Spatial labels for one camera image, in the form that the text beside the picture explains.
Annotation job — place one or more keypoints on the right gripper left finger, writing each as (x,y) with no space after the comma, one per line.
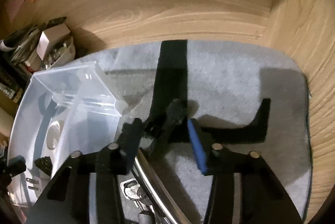
(66,198)

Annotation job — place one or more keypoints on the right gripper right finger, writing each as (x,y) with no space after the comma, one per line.
(263,199)

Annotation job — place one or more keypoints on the white UK power plug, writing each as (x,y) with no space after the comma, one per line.
(34,184)

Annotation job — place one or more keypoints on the silver keys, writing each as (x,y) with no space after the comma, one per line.
(132,190)

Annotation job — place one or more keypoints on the white handheld massager device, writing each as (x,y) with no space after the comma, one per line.
(54,133)

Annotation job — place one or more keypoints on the black hair trimmer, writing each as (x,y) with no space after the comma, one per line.
(156,190)

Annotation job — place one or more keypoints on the black round brush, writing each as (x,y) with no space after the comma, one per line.
(176,112)

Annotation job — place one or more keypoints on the white cylinder candle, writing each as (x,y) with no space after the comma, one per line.
(6,123)

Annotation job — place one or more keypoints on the clear plastic storage box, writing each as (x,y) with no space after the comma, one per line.
(85,98)

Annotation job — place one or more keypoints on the dark wine bottle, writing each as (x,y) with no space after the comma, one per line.
(13,81)

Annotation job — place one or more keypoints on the grey black patterned mat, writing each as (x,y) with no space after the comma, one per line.
(226,83)

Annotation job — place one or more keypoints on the stack of papers and books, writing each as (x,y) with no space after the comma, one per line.
(21,43)

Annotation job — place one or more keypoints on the white bowl of coins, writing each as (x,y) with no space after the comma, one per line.
(62,53)

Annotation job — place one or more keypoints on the small white cardboard box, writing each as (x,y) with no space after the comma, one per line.
(50,37)

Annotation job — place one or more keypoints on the pink sticky note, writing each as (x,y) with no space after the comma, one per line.
(12,7)

